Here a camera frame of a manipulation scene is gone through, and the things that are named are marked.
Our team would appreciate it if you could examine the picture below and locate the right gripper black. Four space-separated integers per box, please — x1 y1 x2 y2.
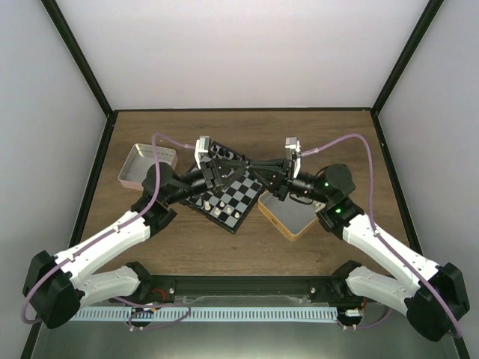
249 158 331 205

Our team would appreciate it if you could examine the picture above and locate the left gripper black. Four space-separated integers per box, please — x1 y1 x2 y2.
166 159 248 205

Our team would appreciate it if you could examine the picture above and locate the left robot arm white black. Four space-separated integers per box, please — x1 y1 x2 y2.
22 159 248 329

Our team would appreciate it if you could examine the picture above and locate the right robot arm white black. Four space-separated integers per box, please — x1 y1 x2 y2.
248 159 470 342

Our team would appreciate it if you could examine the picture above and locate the black white chess board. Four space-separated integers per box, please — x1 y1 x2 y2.
179 140 270 236

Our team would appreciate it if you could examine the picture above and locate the yellow metal tin box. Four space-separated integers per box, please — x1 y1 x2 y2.
257 191 323 242

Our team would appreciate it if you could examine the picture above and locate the pink metal tin tray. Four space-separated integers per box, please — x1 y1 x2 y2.
118 144 178 191

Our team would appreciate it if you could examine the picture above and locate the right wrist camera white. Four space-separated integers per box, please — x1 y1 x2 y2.
284 137 301 180

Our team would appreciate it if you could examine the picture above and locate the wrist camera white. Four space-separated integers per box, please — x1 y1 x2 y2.
284 137 301 180
194 135 210 168

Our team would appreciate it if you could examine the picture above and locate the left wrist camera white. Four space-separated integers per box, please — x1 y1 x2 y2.
194 135 210 168

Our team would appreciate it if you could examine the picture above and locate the black mounting rail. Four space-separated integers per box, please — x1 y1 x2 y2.
126 275 372 306

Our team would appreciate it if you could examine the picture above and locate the light blue slotted cable duct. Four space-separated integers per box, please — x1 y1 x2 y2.
72 307 338 323

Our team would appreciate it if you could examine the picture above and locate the black enclosure frame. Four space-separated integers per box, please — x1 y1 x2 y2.
43 1 469 358

